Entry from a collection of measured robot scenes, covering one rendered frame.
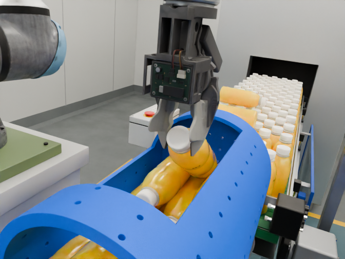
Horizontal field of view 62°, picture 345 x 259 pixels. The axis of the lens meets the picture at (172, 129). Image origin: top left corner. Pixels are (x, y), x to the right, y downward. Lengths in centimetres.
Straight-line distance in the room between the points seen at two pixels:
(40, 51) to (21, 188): 25
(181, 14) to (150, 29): 516
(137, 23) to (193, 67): 530
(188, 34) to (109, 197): 21
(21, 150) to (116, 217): 33
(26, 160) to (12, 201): 7
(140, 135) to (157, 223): 70
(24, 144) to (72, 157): 9
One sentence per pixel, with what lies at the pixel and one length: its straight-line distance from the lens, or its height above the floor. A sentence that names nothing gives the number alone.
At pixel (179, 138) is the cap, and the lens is 44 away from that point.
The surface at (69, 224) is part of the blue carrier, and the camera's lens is 31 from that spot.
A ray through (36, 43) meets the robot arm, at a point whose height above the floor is 135.
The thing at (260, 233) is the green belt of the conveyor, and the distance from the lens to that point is 92.
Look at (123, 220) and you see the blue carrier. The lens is 30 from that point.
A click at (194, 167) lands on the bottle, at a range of 51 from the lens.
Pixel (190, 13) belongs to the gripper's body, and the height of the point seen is 142.
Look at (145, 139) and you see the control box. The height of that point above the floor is 103.
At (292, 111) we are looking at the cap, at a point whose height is 109.
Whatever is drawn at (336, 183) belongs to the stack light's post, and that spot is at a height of 94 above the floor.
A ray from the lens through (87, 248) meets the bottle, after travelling 35.
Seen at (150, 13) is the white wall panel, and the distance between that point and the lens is 552.
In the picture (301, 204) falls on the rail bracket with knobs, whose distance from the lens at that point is 85.
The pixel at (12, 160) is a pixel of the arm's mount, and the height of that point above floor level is 117.
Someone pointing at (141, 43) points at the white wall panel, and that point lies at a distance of 561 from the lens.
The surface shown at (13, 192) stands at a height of 114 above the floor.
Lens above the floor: 142
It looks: 21 degrees down
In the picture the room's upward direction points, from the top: 6 degrees clockwise
